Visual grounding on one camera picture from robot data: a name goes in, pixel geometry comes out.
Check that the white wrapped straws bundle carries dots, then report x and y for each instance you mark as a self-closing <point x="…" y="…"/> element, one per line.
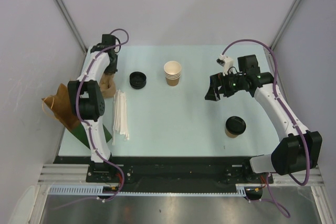
<point x="120" y="116"/>

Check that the green paper bag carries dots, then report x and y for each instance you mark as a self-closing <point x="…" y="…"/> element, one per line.
<point x="79" y="133"/>

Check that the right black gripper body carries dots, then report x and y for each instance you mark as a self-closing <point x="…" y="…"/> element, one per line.
<point x="234" y="83"/>

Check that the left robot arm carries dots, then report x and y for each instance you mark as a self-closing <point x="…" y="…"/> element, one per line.
<point x="86" y="99"/>

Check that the brown paper cup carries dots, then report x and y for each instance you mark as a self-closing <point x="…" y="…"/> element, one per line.
<point x="231" y="134"/>

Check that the stack of black lids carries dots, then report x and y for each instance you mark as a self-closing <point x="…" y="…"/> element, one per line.
<point x="137" y="80"/>

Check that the brown pulp cup carriers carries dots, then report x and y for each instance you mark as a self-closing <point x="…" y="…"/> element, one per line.
<point x="107" y="86"/>

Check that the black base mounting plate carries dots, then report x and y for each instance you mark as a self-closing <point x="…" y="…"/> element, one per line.
<point x="181" y="175"/>

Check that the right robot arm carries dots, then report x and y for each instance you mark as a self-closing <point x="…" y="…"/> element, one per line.
<point x="298" y="147"/>

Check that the black cup lid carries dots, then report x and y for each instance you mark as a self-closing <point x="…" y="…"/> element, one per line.
<point x="236" y="124"/>

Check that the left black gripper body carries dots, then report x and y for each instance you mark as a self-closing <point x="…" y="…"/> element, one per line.
<point x="111" y="67"/>

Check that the aluminium frame rail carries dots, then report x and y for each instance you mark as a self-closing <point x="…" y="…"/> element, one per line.
<point x="67" y="174"/>

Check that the white slotted cable duct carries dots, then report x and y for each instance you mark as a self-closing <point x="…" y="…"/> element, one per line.
<point x="93" y="190"/>

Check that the stack of brown paper cups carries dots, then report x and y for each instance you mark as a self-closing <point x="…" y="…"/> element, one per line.
<point x="172" y="70"/>

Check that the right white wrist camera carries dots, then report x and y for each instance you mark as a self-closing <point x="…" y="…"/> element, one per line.
<point x="227" y="63"/>

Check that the brown paper bag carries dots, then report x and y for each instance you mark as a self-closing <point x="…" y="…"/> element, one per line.
<point x="58" y="107"/>

